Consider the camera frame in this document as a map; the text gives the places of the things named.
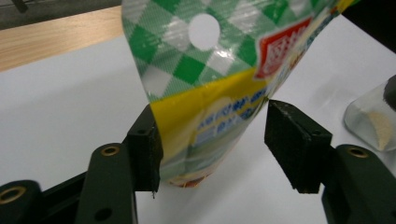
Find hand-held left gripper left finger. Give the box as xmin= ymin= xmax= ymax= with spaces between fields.
xmin=125 ymin=104 xmax=164 ymax=193

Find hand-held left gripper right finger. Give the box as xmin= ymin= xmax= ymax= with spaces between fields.
xmin=263 ymin=99 xmax=334 ymax=195

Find yellow spout pouch green checks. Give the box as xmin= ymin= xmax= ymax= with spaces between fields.
xmin=120 ymin=0 xmax=362 ymax=189

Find clear jar with black lid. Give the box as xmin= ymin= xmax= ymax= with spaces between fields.
xmin=343 ymin=74 xmax=396 ymax=154

